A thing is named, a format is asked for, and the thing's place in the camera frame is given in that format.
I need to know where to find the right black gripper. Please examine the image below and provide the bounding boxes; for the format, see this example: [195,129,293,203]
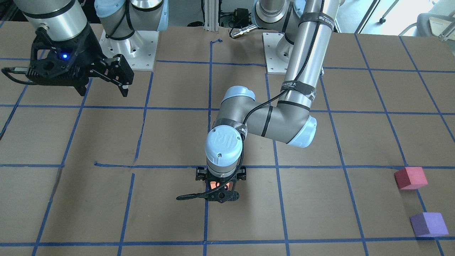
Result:
[26,27,134,97]

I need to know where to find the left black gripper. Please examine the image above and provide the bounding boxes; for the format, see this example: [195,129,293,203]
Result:
[196,166,247,194]

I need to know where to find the orange foam cube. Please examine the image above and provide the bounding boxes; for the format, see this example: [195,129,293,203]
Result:
[209,181,232,191]

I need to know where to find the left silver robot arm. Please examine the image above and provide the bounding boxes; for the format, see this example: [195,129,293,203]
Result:
[187,0,343,202]

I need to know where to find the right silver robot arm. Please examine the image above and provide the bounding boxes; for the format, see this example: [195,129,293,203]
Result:
[2,0,168,97]

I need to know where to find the red foam cube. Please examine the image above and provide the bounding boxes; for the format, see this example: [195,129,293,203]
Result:
[394,166,428,190]

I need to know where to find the purple foam cube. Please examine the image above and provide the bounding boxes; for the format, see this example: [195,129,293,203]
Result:
[409,212,449,237]

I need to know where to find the office chair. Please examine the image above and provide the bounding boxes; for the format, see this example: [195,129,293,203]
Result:
[399,11,455,42]

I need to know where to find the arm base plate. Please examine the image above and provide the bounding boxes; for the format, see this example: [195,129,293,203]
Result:
[99,31,160,71]
[262,33,325,75]

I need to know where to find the aluminium frame post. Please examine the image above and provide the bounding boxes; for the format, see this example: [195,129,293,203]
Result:
[203,0,219,33]

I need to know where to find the silver cable connector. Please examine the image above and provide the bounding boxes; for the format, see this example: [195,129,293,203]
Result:
[229,24,258,39]

